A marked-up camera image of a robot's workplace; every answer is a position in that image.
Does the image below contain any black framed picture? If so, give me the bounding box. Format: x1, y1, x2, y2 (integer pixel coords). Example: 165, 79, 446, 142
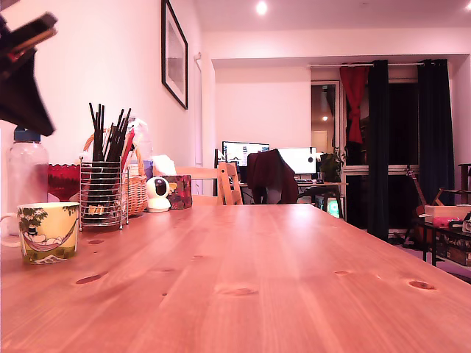
160, 0, 189, 111

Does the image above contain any narrow dark curtain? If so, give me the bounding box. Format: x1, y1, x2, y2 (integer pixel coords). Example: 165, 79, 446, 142
367, 60, 391, 243

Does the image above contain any curtain rod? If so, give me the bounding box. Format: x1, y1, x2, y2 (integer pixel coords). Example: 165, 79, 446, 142
308, 63, 450, 69

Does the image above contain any black side table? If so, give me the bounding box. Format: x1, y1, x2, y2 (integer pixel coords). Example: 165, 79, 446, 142
418, 219, 471, 267

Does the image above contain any yellow illustrated mug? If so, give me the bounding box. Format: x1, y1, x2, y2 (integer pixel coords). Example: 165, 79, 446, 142
0, 202, 81, 265

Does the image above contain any white tissue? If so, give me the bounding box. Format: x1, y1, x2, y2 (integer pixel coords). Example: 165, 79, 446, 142
152, 154, 178, 177

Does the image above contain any red glass goblet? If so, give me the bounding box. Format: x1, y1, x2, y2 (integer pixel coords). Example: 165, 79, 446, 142
46, 163, 81, 203

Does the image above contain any grey office chair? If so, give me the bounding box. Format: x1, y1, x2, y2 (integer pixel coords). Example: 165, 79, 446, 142
255, 184, 319, 206

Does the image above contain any wooden stand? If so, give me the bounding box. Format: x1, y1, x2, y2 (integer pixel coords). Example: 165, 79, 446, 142
432, 187, 464, 207

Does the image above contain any wide dark curtain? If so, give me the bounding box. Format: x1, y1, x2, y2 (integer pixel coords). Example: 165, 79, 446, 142
417, 59, 456, 206

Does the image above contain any white wall pipe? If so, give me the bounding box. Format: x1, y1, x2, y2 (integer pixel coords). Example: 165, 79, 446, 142
194, 51, 205, 167

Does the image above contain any dark board game box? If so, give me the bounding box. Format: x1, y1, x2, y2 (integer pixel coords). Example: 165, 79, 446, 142
436, 235, 471, 267

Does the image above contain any floral tissue box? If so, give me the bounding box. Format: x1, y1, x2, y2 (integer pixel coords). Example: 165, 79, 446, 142
163, 174, 194, 210

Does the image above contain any pale wooden box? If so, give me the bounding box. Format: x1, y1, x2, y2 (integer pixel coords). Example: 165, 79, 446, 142
424, 205, 471, 223

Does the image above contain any pink object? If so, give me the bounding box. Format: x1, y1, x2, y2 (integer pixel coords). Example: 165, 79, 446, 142
431, 216, 462, 229

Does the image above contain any computer monitor with windows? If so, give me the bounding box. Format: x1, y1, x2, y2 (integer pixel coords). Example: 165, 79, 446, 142
222, 141, 271, 168

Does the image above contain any dark red jacket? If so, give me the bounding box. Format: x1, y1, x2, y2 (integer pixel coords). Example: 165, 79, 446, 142
247, 149, 300, 205

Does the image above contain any chrome wire utensil rack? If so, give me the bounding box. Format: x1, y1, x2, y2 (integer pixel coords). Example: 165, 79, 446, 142
78, 154, 130, 232

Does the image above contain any large clear water bottle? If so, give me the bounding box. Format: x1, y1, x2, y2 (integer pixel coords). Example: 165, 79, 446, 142
127, 118, 155, 182

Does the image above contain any wooden chair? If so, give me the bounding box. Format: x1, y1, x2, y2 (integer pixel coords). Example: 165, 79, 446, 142
174, 162, 244, 207

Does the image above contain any computer case with glowing fan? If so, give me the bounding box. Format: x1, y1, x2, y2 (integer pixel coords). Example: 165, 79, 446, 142
316, 194, 344, 219

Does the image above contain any clear bottle with blue cap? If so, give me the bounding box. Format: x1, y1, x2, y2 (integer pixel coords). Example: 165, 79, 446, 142
7, 126, 50, 237

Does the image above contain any potted green plant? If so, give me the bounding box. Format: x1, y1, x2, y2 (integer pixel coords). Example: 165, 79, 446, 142
319, 147, 347, 184

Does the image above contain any acoustic guitar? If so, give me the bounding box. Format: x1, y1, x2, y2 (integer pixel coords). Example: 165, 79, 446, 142
403, 165, 431, 243

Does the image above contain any small white round camera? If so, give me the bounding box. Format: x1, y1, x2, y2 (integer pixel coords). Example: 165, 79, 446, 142
145, 176, 173, 213

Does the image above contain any dark wooden shelf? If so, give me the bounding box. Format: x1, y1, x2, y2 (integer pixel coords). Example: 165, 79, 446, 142
457, 163, 471, 195

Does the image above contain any red utensil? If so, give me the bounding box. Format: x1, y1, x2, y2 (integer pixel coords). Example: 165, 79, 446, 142
122, 129, 138, 173

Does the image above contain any computer monitor white screen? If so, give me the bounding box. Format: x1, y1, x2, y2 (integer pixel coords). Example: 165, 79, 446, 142
276, 147, 318, 175

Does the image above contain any wicker basket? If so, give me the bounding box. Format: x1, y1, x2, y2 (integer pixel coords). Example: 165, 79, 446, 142
83, 127, 149, 218

